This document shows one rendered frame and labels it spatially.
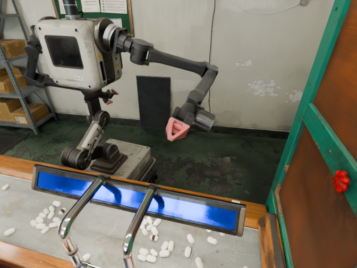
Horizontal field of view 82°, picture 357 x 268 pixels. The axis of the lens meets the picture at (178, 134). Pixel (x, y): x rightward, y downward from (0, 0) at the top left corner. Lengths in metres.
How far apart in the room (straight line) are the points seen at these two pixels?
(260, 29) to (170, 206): 2.22
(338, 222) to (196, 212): 0.30
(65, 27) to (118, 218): 0.91
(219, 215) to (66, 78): 1.07
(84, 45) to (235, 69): 1.82
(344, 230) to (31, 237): 1.02
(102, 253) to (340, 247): 0.73
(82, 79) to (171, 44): 1.52
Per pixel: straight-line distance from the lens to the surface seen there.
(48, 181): 0.73
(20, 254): 1.02
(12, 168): 1.45
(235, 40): 2.52
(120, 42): 1.13
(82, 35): 1.15
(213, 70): 1.09
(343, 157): 0.53
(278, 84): 2.72
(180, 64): 1.12
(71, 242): 0.58
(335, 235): 0.57
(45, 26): 1.30
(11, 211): 1.23
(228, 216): 0.55
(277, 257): 0.80
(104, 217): 1.01
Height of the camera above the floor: 1.52
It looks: 32 degrees down
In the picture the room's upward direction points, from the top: straight up
